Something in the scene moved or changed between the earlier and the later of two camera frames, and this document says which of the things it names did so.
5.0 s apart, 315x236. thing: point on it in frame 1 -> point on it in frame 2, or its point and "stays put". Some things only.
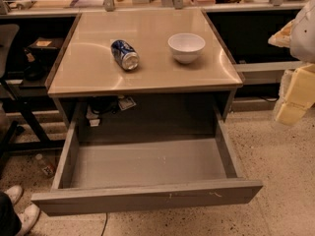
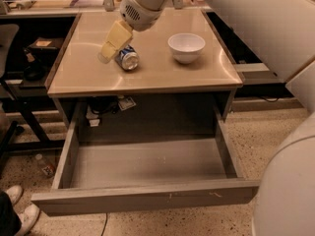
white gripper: x=303 y=36 -> x=139 y=17
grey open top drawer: x=102 y=175 stays put
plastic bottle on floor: x=46 y=168 stays put
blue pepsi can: x=124 y=54 stays put
